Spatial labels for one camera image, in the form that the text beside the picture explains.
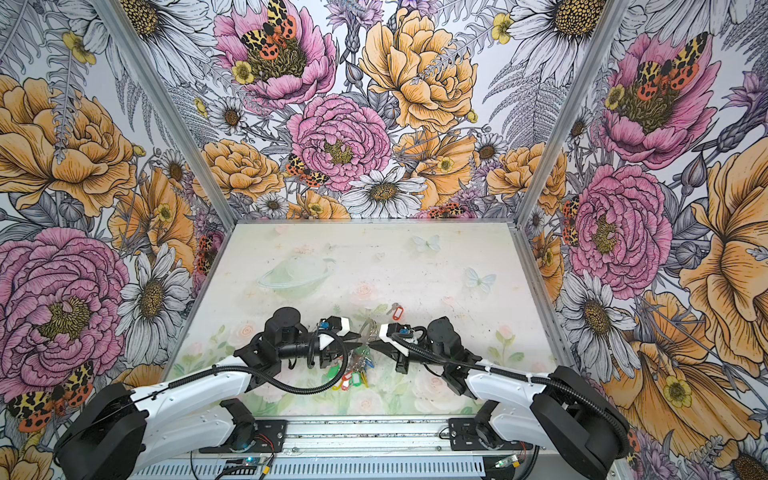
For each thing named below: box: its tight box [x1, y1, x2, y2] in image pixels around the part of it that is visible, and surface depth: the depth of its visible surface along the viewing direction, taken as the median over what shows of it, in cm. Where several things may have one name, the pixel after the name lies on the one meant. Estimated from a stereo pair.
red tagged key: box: [386, 302, 404, 321], surface depth 99 cm
